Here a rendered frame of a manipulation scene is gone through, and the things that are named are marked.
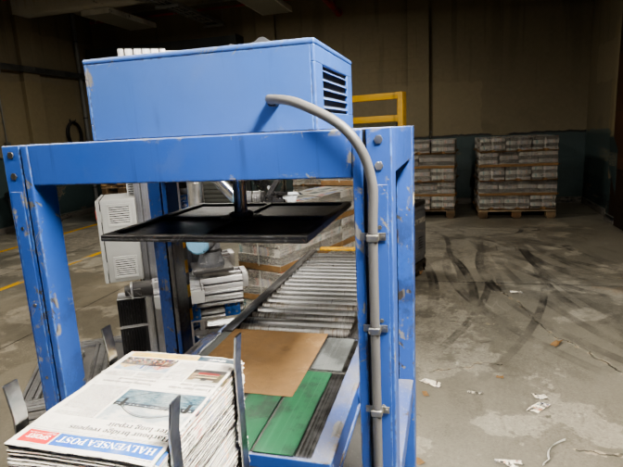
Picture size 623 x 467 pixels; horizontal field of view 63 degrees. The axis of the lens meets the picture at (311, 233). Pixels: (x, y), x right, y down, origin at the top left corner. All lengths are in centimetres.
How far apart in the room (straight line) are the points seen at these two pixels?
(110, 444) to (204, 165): 58
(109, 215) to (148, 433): 213
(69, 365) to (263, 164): 79
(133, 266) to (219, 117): 190
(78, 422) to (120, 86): 78
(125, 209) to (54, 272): 155
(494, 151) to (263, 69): 751
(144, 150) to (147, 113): 15
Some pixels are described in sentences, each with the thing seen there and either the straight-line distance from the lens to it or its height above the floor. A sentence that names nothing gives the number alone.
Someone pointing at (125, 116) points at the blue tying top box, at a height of 161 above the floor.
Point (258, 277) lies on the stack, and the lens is 361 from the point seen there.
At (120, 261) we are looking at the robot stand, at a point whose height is 88.
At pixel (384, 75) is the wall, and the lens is 1035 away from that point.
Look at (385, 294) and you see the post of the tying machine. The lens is 108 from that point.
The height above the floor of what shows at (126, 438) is 106.
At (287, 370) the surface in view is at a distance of 168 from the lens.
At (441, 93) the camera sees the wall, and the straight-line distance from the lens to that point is 1025.
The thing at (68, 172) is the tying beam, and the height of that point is 148.
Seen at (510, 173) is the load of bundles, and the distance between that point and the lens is 864.
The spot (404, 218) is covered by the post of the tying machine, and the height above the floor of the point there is 126.
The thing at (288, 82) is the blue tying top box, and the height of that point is 166.
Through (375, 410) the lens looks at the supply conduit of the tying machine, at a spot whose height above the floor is 95.
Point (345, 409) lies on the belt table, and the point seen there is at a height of 79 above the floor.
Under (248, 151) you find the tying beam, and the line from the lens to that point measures 110.
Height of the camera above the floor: 155
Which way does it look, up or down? 12 degrees down
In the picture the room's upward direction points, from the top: 3 degrees counter-clockwise
